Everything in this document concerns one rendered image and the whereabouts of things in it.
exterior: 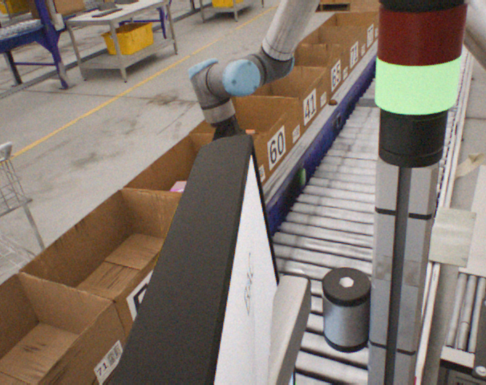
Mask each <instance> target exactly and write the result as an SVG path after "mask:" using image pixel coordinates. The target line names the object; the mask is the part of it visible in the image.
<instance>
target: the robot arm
mask: <svg viewBox="0 0 486 385"><path fill-rule="evenodd" d="M320 1H321V0H281V2H280V4H279V6H278V8H277V12H276V14H275V16H274V18H273V22H272V24H271V26H270V28H269V31H267V33H266V37H265V38H264V39H263V41H262V43H261V46H260V49H259V51H258V52H256V53H252V54H251V55H247V56H245V57H242V58H239V59H234V60H232V61H229V62H223V63H219V62H218V60H217V59H216V58H211V59H206V60H205V61H202V62H200V63H198V64H197V65H195V66H192V67H190V68H189V69H188V76H189V81H190V82H191V84H192V86H193V88H194V90H195V92H196V97H197V99H198V101H199V104H200V107H201V110H202V112H203V115H204V118H205V121H206V122H207V123H210V124H211V127H212V128H216V131H215V133H214V136H213V141H216V140H219V139H220V138H222V137H229V136H241V135H247V133H246V130H245V129H244V130H241V129H240V126H239V124H237V119H236V116H235V114H234V113H235V111H234V109H233V104H232V101H231V99H230V97H245V96H247V95H251V93H253V92H255V91H256V90H257V89H258V88H259V87H261V86H264V85H266V84H268V83H272V82H274V81H276V80H280V79H281V78H283V77H286V76H287V75H288V74H289V73H290V72H291V71H292V70H293V67H294V51H295V48H296V46H297V44H298V43H299V42H300V40H301V38H302V35H303V34H304V32H305V30H306V28H307V26H308V24H309V22H310V19H311V17H312V15H314V12H315V11H316V9H317V8H318V4H319V3H320ZM463 45H464V46H465V47H466V48H467V49H468V51H469V52H470V53H471V54H472V55H473V57H474V58H475V59H476V60H477V61H478V63H479V64H480V65H481V66H482V68H483V69H484V70H485V71H486V0H468V12H467V18H466V25H465V32H464V44H463ZM213 141H212V142H213Z"/></svg>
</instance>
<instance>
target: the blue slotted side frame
mask: <svg viewBox="0 0 486 385"><path fill-rule="evenodd" d="M376 59H377V53H376V55H375V56H374V58H373V59H371V60H370V62H369V63H368V64H367V67H366V68H365V70H364V71H363V72H362V74H361V75H360V76H359V77H358V78H357V79H356V81H355V83H354V85H353V86H352V87H351V89H350V90H349V91H348V92H347V94H346V97H345V98H343V99H342V101H341V102H340V104H339V105H338V106H337V107H336V110H335V111H334V113H333V114H332V116H331V117H330V118H329V119H328V120H327V121H326V122H325V125H324V126H323V128H322V129H321V131H320V132H319V133H318V134H317V136H316V137H315V140H313V141H312V143H311V144H310V146H309V147H308V148H307V149H306V151H305V152H304V155H303V156H302V158H301V159H300V160H299V161H298V162H297V163H296V164H295V166H294V167H293V170H292V171H291V172H290V174H289V175H288V176H287V177H286V179H285V181H283V182H282V183H281V186H280V188H279V189H278V190H277V191H276V192H275V194H274V195H273V197H272V198H271V200H270V202H269V203H268V204H267V205H266V212H267V217H268V221H269V225H270V229H271V234H272V237H274V234H275V233H280V229H277V226H278V225H279V226H280V225H281V223H282V222H283V221H285V222H286V220H283V217H287V214H288V212H292V210H290V207H293V205H294V203H297V201H295V198H296V197H298V196H299V194H304V193H303V192H301V190H302V189H304V188H305V187H306V186H309V185H307V183H306V182H307V181H309V180H310V178H311V177H312V176H310V175H311V174H314V172H315V171H317V170H316V166H319V164H320V160H323V158H324V153H327V151H328V150H329V149H328V147H331V146H332V144H333V141H335V139H336V135H338V134H339V130H342V126H343V125H346V120H348V119H349V118H350V115H352V111H354V105H355V102H358V101H359V99H360V98H361V97H363V93H366V89H368V86H370V85H371V82H372V78H374V61H375V60H376ZM357 85H358V86H357ZM339 112H340V115H341V116H342V123H341V125H340V127H339V126H338V128H337V115H338V114H339ZM333 129H334V132H333ZM325 141H326V145H325ZM314 148H315V149H314ZM317 153H318V155H317ZM302 163H303V164H304V168H305V169H306V182H305V185H304V186H303V187H301V188H300V189H299V190H298V191H296V176H295V174H296V171H297V170H298V168H299V167H301V165H302ZM292 192H293V195H292ZM286 198H287V204H286ZM276 203H277V204H276ZM280 210H281V212H280ZM269 212H270V213H269ZM273 217H274V222H273Z"/></svg>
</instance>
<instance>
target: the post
mask: <svg viewBox="0 0 486 385"><path fill-rule="evenodd" d="M439 167H440V161H439V162H438V163H436V164H433V165H430V166H427V167H422V168H404V167H399V166H394V165H392V164H388V163H386V162H384V161H383V160H381V159H380V157H379V158H378V159H377V166H376V187H375V207H374V227H373V248H372V268H371V308H370V329H369V350H368V370H367V385H413V381H415V379H414V374H415V368H416V359H417V353H418V345H419V332H420V326H421V318H422V311H423V298H424V291H425V284H426V276H427V264H428V256H429V249H430V242H431V235H432V233H431V228H433V221H434V214H435V202H436V193H437V187H438V179H439Z"/></svg>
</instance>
